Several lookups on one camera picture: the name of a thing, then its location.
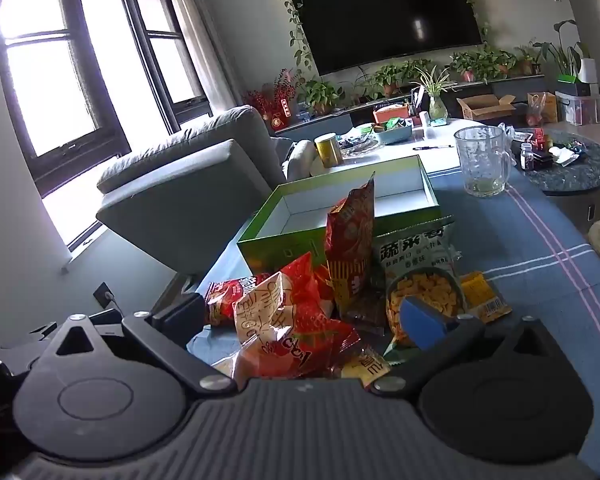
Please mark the yellow foil snack packet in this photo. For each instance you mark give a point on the yellow foil snack packet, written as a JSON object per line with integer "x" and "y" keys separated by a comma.
{"x": 485, "y": 297}

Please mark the blue tray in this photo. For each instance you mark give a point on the blue tray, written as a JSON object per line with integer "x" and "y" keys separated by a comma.
{"x": 395, "y": 135}

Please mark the round marble side table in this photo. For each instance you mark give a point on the round marble side table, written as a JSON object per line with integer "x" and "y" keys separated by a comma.
{"x": 575, "y": 177}

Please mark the red festive decoration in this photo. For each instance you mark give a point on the red festive decoration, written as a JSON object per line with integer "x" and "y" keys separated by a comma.
{"x": 280, "y": 120}

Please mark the small dark bottle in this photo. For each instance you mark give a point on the small dark bottle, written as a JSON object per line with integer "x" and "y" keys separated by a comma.
{"x": 527, "y": 160}

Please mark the red yellow patterned snack bag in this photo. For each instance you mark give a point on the red yellow patterned snack bag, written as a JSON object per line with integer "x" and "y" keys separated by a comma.
{"x": 350, "y": 240}

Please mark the glass vase with spider plant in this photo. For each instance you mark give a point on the glass vase with spider plant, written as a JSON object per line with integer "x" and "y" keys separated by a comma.
{"x": 437, "y": 107}

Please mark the grey television cabinet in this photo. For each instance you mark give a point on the grey television cabinet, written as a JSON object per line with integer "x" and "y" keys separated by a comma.
{"x": 325, "y": 124}

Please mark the black pen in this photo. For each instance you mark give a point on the black pen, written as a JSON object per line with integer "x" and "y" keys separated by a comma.
{"x": 432, "y": 147}

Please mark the glass pitcher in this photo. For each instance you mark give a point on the glass pitcher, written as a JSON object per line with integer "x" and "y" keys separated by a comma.
{"x": 480, "y": 160}

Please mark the black television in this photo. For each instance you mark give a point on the black television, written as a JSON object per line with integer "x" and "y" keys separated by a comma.
{"x": 380, "y": 10}

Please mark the green cardboard box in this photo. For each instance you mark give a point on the green cardboard box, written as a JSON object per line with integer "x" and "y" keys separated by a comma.
{"x": 265, "y": 255}

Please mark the red strawberry snack bag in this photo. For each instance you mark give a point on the red strawberry snack bag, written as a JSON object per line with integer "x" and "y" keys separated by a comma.
{"x": 285, "y": 320}

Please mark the yellow can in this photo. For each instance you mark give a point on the yellow can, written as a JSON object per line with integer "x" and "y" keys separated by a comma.
{"x": 328, "y": 152}

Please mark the yellow bread packet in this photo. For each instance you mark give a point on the yellow bread packet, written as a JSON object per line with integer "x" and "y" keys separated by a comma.
{"x": 367, "y": 365}

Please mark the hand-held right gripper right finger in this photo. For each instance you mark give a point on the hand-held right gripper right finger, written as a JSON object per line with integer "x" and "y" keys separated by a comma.
{"x": 422, "y": 327}

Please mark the hanging green vine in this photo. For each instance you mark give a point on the hanging green vine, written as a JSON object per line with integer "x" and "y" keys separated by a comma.
{"x": 296, "y": 42}

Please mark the grey sofa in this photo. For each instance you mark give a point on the grey sofa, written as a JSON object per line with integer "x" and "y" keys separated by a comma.
{"x": 180, "y": 195}

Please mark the row of potted plants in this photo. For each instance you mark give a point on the row of potted plants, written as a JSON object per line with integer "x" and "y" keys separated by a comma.
{"x": 320, "y": 92}

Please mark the clear cake packet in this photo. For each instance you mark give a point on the clear cake packet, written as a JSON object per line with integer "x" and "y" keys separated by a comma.
{"x": 365, "y": 317}

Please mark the black box green lid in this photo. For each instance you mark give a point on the black box green lid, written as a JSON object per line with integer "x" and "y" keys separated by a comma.
{"x": 572, "y": 87}

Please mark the blue striped tablecloth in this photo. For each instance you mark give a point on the blue striped tablecloth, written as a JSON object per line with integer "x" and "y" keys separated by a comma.
{"x": 530, "y": 240}

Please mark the open brown cardboard box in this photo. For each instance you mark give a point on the open brown cardboard box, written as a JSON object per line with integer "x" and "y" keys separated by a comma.
{"x": 485, "y": 110}

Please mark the orange paper bag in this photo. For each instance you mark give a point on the orange paper bag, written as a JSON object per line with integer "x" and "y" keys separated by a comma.
{"x": 542, "y": 110}

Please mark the light curtain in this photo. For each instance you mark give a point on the light curtain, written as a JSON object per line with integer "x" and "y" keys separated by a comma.
{"x": 200, "y": 35}

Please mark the wall socket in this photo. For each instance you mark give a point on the wall socket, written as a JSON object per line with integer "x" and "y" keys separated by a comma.
{"x": 102, "y": 295}

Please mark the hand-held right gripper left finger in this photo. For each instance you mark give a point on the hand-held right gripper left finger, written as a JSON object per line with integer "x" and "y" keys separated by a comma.
{"x": 180, "y": 317}

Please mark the green white snack bag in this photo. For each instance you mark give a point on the green white snack bag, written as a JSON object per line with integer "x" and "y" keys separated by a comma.
{"x": 415, "y": 255}

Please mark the light cushion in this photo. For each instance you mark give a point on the light cushion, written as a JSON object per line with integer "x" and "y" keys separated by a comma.
{"x": 302, "y": 160}

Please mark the large-leaf plant white planter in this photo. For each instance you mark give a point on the large-leaf plant white planter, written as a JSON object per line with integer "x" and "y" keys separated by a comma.
{"x": 587, "y": 70}

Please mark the red snack bag white lettering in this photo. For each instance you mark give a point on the red snack bag white lettering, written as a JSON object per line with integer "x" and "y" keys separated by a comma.
{"x": 225, "y": 300}

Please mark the dark framed window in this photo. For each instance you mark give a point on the dark framed window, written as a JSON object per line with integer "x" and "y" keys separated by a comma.
{"x": 45, "y": 85}

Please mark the orange box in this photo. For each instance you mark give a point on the orange box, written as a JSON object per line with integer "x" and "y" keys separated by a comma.
{"x": 387, "y": 115}

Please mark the white storage box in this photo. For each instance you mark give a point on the white storage box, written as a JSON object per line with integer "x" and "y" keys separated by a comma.
{"x": 577, "y": 110}

